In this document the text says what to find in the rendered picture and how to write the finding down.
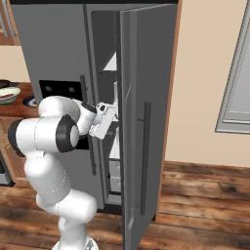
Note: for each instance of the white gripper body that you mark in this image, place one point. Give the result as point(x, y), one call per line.
point(104, 123)

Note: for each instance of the grey fridge body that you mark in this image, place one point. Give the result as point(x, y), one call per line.
point(102, 42)

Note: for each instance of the red steak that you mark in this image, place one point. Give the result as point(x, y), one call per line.
point(6, 96)

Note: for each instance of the grey fridge door with dispenser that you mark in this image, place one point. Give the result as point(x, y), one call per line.
point(52, 45)

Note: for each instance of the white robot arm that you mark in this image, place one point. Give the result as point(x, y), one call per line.
point(45, 169)

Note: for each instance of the dark pan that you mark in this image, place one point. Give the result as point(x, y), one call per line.
point(4, 83)

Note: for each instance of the white green bowl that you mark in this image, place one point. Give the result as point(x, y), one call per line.
point(9, 99)

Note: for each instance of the wooden wall cupboard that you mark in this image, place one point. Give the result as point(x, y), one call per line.
point(7, 22)

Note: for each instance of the white blue plate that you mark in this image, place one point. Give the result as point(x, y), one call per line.
point(31, 101)

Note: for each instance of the plain grey fridge door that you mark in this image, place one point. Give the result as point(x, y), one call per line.
point(153, 65)

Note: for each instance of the grey black oven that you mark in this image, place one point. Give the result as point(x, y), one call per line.
point(5, 174)

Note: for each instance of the wooden base cupboard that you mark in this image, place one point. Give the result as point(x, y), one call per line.
point(14, 162)

